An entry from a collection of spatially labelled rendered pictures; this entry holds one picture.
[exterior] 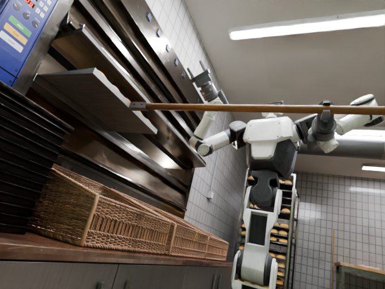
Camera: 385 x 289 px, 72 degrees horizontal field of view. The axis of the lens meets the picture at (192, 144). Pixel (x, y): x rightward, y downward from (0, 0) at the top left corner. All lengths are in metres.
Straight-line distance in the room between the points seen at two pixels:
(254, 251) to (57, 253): 0.91
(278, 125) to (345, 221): 4.70
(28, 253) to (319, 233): 5.58
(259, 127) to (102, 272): 1.05
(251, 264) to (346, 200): 4.87
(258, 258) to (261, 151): 0.53
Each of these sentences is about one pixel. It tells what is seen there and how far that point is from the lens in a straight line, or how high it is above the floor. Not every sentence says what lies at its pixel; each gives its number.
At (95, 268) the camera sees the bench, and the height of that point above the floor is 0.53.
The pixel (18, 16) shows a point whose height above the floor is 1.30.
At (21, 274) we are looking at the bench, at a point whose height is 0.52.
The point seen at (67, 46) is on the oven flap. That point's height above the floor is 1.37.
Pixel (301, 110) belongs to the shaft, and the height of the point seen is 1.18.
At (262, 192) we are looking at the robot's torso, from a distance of 1.41.
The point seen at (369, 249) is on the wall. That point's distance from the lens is 6.04.
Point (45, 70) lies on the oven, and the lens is 1.67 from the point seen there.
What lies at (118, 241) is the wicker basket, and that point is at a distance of 1.01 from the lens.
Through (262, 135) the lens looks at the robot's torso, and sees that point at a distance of 1.48.
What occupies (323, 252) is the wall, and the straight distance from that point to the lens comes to 5.93.
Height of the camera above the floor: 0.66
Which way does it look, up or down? 20 degrees up
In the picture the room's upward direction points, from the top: 13 degrees clockwise
